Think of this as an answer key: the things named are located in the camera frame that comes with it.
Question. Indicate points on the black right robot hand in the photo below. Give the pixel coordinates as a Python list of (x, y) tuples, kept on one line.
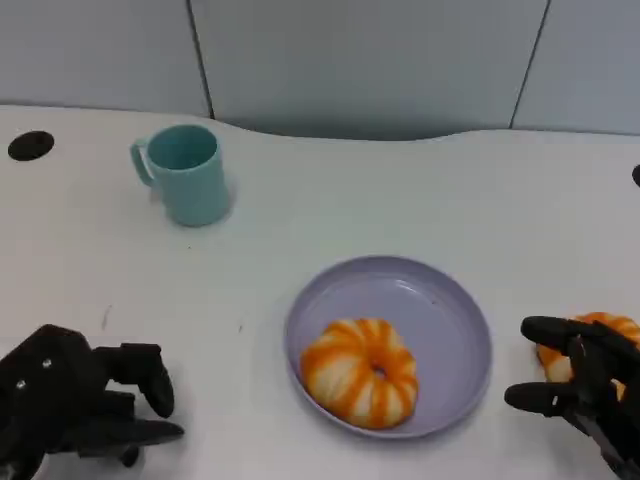
[(595, 390)]

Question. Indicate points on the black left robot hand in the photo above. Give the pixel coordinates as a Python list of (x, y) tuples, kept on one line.
[(145, 365)]

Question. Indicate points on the orange white toy bread roll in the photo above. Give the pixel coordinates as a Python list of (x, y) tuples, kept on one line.
[(607, 321), (345, 370)]

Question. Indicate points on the lilac plate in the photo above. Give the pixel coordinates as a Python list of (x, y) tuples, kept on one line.
[(425, 320)]

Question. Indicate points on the pale green mug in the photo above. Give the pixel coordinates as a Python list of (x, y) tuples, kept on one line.
[(195, 187)]

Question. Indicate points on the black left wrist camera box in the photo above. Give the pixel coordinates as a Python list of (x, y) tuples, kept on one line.
[(45, 380)]

